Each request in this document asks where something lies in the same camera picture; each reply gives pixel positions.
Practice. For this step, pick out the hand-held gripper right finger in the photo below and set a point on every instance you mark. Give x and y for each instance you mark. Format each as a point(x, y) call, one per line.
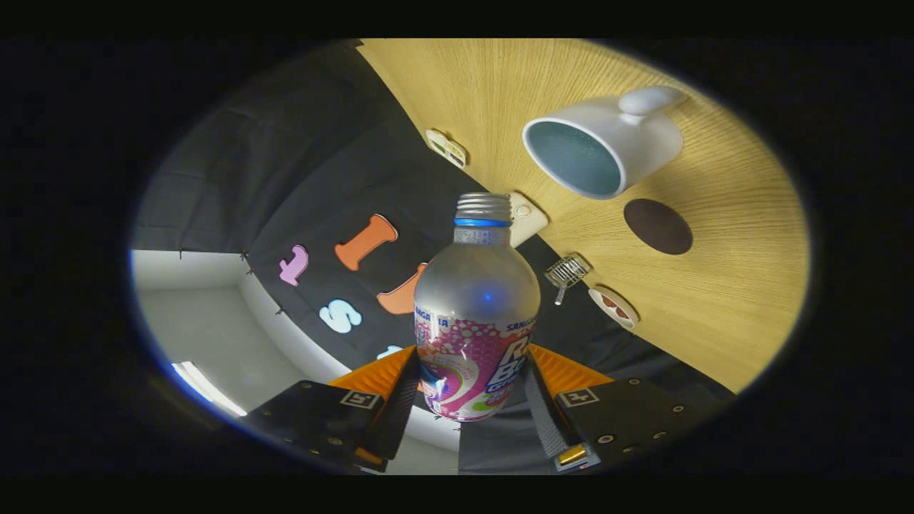
point(546, 421)

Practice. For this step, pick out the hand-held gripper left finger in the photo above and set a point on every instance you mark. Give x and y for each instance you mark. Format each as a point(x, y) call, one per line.
point(400, 414)

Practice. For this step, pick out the silver juice bottle pink label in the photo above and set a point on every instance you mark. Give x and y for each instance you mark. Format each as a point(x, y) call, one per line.
point(475, 300)

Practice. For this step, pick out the round brown coaster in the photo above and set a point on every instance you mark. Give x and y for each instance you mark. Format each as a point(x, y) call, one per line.
point(658, 226)

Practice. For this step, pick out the white round plate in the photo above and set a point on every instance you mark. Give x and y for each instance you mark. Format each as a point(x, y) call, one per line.
point(596, 294)

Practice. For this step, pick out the narrow ceiling light panel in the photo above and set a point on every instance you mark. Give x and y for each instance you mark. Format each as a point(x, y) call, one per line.
point(208, 387)

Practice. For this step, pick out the wooden table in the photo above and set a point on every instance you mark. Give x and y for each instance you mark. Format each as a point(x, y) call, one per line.
point(714, 321)

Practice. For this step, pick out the white toaster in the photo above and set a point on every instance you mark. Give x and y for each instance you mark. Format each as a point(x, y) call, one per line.
point(527, 218)

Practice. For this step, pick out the white divided sauce tray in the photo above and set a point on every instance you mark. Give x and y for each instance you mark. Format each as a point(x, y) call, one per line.
point(446, 148)

